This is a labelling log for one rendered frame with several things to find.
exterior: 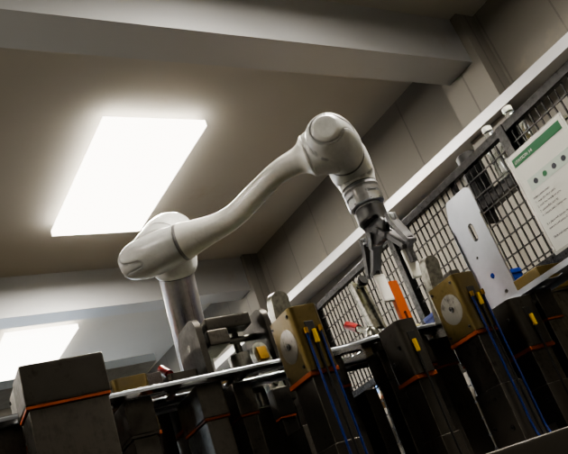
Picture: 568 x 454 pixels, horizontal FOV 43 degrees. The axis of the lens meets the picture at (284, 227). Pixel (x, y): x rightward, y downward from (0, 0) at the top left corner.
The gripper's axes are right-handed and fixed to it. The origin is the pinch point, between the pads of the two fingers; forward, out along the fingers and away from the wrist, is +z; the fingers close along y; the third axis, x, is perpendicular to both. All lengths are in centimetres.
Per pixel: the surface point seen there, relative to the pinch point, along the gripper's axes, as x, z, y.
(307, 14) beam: 90, -176, -90
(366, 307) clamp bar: -1.2, -0.6, -14.1
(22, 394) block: -88, 14, 21
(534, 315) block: 8.5, 19.9, 23.4
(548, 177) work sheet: 54, -19, 9
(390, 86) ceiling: 189, -188, -158
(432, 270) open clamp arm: -6.2, 4.8, 17.9
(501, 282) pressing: 26.6, 5.1, 2.9
